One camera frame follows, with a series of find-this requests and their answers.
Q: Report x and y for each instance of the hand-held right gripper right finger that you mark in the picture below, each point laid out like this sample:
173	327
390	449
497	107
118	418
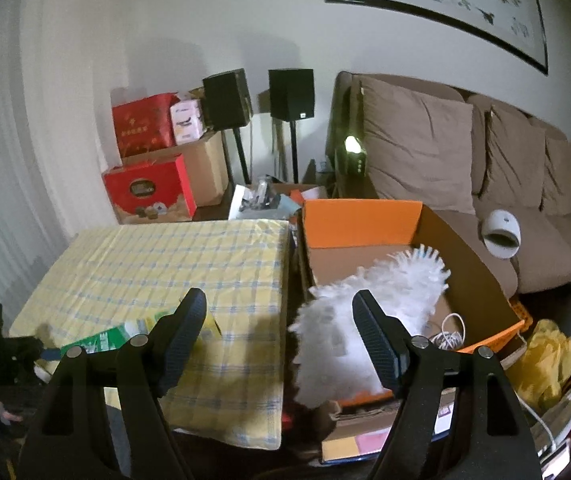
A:
370	320

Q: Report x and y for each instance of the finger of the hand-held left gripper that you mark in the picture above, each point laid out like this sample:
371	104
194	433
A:
50	353

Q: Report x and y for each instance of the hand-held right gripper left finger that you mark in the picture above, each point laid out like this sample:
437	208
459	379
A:
190	310

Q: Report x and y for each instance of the white fluffy duster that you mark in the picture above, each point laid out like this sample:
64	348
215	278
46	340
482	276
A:
335	340

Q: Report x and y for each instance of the green toothpaste box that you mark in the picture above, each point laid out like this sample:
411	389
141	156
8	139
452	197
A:
100	340

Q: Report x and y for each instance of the orange cardboard box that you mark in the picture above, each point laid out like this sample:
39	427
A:
355	225

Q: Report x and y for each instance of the person's left hand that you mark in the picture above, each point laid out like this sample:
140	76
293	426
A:
0	406

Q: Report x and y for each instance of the yellow plaid tablecloth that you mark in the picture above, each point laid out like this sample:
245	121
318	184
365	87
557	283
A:
165	260

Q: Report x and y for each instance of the colourful printed board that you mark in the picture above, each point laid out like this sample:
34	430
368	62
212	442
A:
365	445

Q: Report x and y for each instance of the red chocolate gift box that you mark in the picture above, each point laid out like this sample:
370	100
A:
145	190

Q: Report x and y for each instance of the open cluttered floor box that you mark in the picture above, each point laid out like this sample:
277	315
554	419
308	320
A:
265	200

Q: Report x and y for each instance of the orange perforated crate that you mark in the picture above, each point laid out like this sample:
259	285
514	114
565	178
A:
523	312

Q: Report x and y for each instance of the dark device with light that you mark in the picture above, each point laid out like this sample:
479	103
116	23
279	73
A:
355	162

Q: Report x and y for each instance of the white dome nail lamp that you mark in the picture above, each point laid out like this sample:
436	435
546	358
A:
500	222

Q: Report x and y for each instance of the black speaker stand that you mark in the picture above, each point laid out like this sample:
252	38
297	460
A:
294	150
240	155

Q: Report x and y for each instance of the large brown sofa cushion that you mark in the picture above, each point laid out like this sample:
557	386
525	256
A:
410	145

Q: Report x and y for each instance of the yellow plastic bag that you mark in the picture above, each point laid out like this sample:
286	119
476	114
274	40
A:
545	365

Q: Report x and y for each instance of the brown sofa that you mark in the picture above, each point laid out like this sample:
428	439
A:
545	255

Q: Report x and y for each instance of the pink tissue pack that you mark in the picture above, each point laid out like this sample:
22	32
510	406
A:
186	120

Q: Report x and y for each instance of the white curtain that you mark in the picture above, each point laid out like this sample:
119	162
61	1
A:
15	135

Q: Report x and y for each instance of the black speaker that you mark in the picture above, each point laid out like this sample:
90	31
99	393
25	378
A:
290	95
225	100

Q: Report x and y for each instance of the smartphone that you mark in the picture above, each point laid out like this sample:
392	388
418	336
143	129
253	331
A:
555	457

